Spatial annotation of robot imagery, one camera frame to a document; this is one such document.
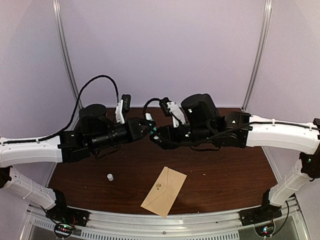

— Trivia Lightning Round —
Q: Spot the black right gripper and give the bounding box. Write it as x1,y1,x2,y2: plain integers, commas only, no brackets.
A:
150,121,216,150

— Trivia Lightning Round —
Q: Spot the small green glue stick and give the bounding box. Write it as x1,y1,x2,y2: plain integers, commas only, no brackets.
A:
145,112,157,135

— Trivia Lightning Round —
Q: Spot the brown kraft envelope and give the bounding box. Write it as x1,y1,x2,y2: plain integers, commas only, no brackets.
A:
140,166,187,218

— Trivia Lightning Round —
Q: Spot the white glue stick cap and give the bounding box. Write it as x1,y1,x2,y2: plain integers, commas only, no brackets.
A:
107,173,114,182

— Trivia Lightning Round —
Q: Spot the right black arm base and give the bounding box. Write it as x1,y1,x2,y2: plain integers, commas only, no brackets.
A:
239,189,282,226

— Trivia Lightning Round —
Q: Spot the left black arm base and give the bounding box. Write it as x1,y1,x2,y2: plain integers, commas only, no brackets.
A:
46,189,90,227

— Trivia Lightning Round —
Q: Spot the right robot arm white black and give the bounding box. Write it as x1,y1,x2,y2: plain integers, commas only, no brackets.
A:
149,93,320,221

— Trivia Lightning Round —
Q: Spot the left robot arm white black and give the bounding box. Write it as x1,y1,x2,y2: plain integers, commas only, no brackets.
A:
0,104,155,222

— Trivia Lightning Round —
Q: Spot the left round circuit board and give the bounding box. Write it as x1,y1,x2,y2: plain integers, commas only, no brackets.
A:
53,222,75,238

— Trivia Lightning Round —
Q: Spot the round circuit board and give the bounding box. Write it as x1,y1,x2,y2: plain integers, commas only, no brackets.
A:
53,222,75,238
254,222,275,238

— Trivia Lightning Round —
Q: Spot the right round circuit board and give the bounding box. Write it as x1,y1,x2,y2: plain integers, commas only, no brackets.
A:
254,222,275,238

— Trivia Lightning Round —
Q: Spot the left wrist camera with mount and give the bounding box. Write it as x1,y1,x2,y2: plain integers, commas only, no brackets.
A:
115,94,131,124

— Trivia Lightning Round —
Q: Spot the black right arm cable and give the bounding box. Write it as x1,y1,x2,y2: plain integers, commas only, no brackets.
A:
141,97,253,152

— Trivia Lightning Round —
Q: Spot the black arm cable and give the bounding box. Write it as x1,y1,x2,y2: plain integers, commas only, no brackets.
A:
0,74,120,146
141,97,253,152

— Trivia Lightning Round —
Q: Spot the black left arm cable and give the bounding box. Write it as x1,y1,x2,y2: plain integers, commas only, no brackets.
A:
0,74,120,146

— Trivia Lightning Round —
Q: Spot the right aluminium frame post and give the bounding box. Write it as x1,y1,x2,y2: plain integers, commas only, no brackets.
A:
241,0,272,112

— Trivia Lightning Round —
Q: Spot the aluminium frame post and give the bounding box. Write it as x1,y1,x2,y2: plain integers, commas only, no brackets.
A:
241,0,272,112
52,0,79,100

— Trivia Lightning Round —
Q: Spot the left aluminium frame post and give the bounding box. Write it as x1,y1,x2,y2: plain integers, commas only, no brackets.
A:
52,0,79,100

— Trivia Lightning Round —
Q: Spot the front aluminium slotted rail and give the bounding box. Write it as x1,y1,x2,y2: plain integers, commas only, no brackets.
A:
24,199,308,240

